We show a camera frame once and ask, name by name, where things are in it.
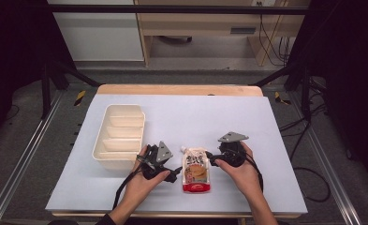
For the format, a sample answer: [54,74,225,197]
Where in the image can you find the aluminium floor rail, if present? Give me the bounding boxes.
[288,92,363,225]
[0,90,64,225]

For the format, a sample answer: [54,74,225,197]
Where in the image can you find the cream divided plastic box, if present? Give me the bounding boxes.
[92,103,146,172]

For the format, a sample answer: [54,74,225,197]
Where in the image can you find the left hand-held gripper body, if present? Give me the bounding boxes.
[140,141,174,181]

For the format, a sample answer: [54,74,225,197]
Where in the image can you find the black metal stand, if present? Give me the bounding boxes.
[40,60,102,120]
[254,62,313,122]

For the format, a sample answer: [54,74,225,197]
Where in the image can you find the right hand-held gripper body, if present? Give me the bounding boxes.
[217,130,250,169]

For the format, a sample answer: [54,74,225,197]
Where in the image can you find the pale blue table mat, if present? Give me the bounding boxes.
[45,93,309,216]

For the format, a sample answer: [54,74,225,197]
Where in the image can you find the white cabinet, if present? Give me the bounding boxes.
[47,0,145,62]

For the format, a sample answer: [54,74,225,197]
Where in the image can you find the white and red spout pouch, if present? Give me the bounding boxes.
[180,145,212,194]

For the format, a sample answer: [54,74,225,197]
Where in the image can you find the black hanging cables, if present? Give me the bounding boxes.
[258,1,293,68]

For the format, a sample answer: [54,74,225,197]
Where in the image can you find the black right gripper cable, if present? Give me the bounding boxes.
[238,142,265,193]

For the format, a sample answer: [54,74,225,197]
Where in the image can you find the person's right hand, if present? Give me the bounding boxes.
[213,142,264,197]

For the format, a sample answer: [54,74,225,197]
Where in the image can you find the light wooden desk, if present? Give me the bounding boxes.
[134,0,312,68]

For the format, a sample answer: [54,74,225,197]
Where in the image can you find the yellow black tape marker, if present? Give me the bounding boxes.
[273,91,292,106]
[73,89,87,107]

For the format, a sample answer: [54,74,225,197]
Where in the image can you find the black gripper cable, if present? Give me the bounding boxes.
[238,142,265,193]
[111,155,152,211]

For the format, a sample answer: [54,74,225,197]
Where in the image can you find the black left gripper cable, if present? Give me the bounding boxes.
[111,155,152,211]

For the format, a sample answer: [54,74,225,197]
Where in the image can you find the black horizontal frame bar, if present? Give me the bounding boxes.
[49,4,311,16]

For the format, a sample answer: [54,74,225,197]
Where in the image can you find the person's left hand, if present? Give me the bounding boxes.
[123,144,171,208]

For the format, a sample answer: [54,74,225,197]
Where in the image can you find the black floor cable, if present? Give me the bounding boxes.
[278,102,331,203]

